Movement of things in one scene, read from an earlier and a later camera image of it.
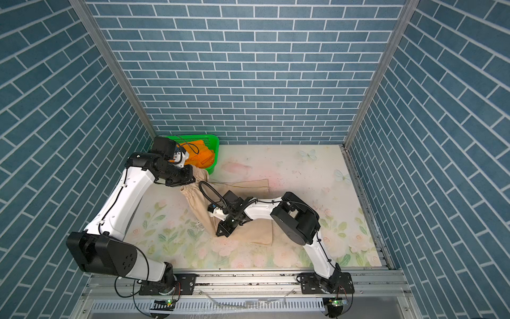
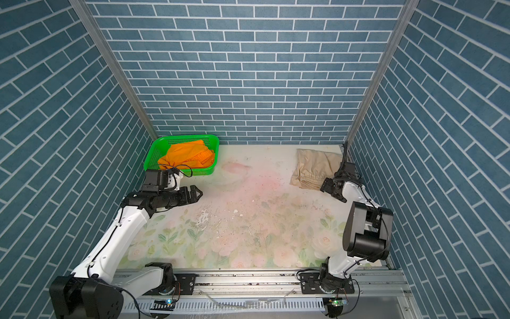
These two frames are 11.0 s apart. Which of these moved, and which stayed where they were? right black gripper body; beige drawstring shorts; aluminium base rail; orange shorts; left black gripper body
Moved: left black gripper body; beige drawstring shorts; right black gripper body
Stayed: aluminium base rail; orange shorts
